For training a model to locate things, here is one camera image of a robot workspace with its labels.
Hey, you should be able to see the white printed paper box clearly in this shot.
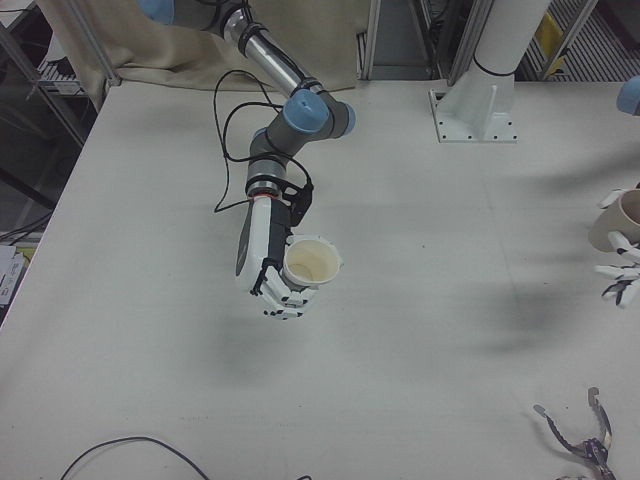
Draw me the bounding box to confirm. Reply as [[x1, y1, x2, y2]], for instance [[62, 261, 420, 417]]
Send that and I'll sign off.
[[0, 243, 34, 321]]

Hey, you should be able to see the aluminium frame upright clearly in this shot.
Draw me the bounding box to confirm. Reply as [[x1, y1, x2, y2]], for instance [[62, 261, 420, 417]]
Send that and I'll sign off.
[[447, 0, 496, 85], [358, 0, 381, 81]]

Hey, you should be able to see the curved black cable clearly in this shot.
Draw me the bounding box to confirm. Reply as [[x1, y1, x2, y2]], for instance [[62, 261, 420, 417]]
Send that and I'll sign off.
[[60, 436, 211, 480]]

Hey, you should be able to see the metal shelf rack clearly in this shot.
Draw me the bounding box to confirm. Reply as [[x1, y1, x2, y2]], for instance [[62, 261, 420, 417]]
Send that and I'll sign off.
[[0, 0, 121, 211]]

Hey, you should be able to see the white pedestal column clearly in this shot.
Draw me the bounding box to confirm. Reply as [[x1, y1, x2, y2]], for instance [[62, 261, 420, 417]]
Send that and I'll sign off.
[[428, 0, 520, 145]]

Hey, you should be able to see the metal claw grabber tool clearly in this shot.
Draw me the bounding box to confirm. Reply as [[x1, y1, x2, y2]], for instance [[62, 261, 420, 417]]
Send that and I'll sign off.
[[532, 386, 619, 480]]

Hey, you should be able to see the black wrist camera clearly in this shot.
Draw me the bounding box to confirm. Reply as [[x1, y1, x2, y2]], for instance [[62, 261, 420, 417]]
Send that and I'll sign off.
[[279, 179, 315, 229]]

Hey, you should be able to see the white paper cup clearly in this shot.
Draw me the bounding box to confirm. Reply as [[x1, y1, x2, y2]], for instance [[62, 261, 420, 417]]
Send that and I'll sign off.
[[280, 238, 346, 294]]

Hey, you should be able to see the beige paper cup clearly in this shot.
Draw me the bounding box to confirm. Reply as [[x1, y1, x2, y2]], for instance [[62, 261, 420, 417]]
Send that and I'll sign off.
[[588, 188, 640, 254]]

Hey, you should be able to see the white dexterous robot hand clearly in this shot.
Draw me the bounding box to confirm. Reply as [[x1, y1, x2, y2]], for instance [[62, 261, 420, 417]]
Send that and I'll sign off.
[[593, 187, 640, 307], [233, 197, 346, 321]]

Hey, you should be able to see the beige cloth curtain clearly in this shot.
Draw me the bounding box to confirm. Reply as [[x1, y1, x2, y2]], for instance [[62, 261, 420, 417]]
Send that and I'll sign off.
[[37, 0, 359, 92]]

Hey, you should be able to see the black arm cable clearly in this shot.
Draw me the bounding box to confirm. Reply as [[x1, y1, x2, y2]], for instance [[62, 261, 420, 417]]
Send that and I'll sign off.
[[212, 68, 289, 214]]

